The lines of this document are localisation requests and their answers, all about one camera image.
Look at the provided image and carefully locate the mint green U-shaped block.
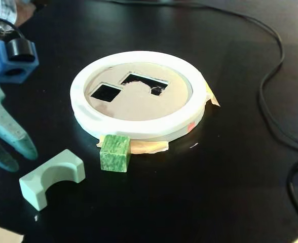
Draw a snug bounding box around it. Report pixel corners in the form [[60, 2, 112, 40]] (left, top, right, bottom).
[[19, 148, 86, 211]]

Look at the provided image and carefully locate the green wooden cube block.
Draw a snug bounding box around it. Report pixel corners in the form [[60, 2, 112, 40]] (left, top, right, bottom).
[[99, 134, 132, 173]]

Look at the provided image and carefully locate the blue denim cloth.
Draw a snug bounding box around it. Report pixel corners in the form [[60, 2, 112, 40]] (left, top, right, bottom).
[[0, 0, 37, 27]]

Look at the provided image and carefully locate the white round sorter container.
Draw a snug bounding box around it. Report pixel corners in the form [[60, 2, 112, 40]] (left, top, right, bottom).
[[69, 50, 207, 141]]

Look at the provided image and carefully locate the brown cardboard lid with cutouts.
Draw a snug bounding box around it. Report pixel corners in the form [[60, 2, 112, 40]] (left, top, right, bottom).
[[84, 61, 192, 122]]

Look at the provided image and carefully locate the tan masking tape piece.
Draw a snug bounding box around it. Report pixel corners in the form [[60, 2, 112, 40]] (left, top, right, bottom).
[[203, 83, 221, 108], [96, 134, 170, 155]]

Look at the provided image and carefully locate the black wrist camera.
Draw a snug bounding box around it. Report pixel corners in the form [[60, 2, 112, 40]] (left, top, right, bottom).
[[6, 38, 36, 62]]

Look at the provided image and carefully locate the thin black camera cable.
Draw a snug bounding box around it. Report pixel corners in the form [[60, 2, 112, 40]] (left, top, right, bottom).
[[0, 17, 23, 43]]

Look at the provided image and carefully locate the long black cable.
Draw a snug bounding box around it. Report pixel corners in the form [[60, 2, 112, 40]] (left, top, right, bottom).
[[105, 0, 298, 152]]

